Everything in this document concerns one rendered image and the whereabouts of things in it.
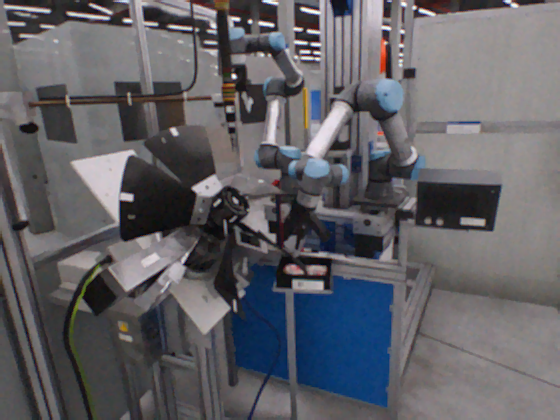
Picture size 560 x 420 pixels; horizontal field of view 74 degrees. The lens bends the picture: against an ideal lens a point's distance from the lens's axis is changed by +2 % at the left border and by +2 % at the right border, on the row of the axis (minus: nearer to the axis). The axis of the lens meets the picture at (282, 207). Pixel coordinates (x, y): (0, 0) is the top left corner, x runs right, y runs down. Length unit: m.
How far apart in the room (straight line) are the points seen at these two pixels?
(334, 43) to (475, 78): 1.14
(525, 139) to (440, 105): 0.57
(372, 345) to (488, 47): 2.00
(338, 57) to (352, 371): 1.54
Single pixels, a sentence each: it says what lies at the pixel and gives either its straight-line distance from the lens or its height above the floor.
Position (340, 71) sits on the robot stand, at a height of 1.64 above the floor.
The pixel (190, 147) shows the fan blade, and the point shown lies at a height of 1.38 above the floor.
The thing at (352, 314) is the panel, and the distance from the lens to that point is 1.73.
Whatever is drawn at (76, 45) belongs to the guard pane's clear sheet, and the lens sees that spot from 1.78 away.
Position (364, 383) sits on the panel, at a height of 0.24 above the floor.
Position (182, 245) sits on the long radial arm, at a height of 1.11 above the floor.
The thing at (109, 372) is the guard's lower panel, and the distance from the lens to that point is 2.05.
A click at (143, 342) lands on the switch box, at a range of 1.44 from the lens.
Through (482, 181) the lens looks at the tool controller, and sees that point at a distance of 1.41.
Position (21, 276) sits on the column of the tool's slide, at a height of 1.02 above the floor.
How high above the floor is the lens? 1.53
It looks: 17 degrees down
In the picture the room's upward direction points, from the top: 2 degrees counter-clockwise
